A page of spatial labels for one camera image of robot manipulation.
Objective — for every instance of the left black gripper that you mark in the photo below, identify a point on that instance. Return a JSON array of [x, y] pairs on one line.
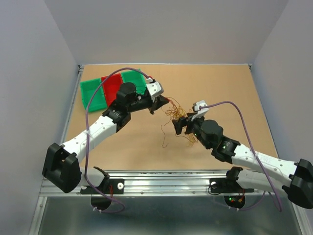
[[159, 101]]

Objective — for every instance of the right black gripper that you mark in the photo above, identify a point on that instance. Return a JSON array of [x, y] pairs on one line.
[[183, 121]]

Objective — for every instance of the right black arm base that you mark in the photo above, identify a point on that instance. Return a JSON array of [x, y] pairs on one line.
[[220, 184]]

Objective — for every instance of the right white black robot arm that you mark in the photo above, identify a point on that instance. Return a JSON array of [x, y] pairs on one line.
[[252, 169]]

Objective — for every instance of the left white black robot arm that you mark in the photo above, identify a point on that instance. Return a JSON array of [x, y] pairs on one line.
[[62, 162]]

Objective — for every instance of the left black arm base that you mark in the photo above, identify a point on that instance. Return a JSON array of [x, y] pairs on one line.
[[111, 186]]

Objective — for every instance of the far green plastic bin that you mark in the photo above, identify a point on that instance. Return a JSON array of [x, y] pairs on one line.
[[136, 78]]

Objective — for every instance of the green plastic bin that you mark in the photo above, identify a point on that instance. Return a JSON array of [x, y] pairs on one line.
[[87, 91], [136, 78]]

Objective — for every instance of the red plastic bin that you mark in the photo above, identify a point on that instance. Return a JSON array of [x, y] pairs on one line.
[[111, 86]]

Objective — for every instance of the near green plastic bin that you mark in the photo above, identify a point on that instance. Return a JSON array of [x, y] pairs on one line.
[[87, 91]]

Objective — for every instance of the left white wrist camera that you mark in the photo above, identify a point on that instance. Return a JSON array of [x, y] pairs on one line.
[[155, 89]]

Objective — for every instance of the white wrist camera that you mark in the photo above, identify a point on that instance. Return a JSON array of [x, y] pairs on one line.
[[155, 89], [200, 109]]

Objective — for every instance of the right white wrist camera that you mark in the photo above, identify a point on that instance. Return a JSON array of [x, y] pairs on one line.
[[200, 109]]

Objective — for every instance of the aluminium frame rail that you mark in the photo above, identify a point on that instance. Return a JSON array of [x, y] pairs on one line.
[[164, 202]]

